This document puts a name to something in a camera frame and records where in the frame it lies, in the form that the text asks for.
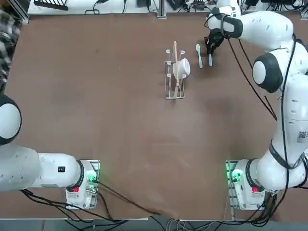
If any white wire cup rack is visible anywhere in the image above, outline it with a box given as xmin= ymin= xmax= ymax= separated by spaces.
xmin=164 ymin=40 xmax=186 ymax=100

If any black cable across table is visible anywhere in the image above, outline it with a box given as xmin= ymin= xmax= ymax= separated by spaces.
xmin=97 ymin=181 xmax=161 ymax=215

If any aluminium post with white bracket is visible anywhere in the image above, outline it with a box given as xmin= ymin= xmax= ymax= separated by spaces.
xmin=156 ymin=0 xmax=167 ymax=19

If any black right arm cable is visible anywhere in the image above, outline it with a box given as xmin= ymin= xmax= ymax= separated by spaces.
xmin=225 ymin=33 xmax=299 ymax=193

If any person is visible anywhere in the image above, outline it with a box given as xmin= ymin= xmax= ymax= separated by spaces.
xmin=0 ymin=9 xmax=23 ymax=93

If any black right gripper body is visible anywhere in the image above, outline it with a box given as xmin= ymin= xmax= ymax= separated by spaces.
xmin=204 ymin=28 xmax=226 ymax=46

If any aluminium frame rail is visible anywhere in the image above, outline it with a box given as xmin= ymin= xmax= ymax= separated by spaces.
xmin=8 ymin=0 xmax=29 ymax=25

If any white cup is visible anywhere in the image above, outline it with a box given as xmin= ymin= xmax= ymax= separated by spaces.
xmin=172 ymin=58 xmax=191 ymax=79

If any green plastic spoon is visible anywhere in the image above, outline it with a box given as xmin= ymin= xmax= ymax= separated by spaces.
xmin=195 ymin=43 xmax=204 ymax=69

